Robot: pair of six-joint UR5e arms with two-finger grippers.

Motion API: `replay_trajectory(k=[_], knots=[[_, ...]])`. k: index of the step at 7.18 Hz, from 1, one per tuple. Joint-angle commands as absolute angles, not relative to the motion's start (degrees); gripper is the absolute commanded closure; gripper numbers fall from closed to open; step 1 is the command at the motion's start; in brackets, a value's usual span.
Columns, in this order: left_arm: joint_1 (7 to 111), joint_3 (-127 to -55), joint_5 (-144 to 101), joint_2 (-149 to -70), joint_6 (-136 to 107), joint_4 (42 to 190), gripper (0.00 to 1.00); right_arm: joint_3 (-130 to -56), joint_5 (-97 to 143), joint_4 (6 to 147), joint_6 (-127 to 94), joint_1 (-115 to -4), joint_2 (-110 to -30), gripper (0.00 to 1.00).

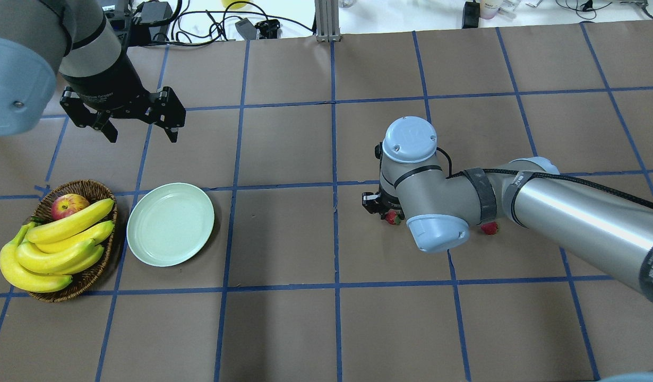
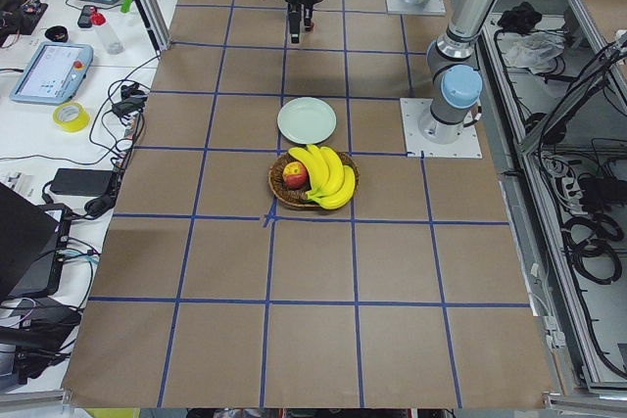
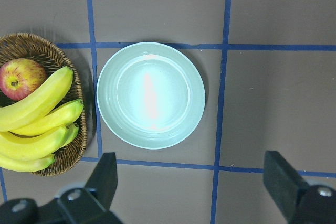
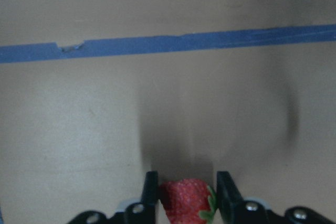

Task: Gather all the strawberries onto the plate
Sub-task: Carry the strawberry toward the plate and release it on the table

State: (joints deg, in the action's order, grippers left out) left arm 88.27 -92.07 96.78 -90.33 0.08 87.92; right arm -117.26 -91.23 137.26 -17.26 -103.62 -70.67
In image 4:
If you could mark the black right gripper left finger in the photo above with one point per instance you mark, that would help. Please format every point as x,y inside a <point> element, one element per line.
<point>142,210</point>

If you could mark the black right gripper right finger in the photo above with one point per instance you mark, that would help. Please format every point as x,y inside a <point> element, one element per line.
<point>234,208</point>

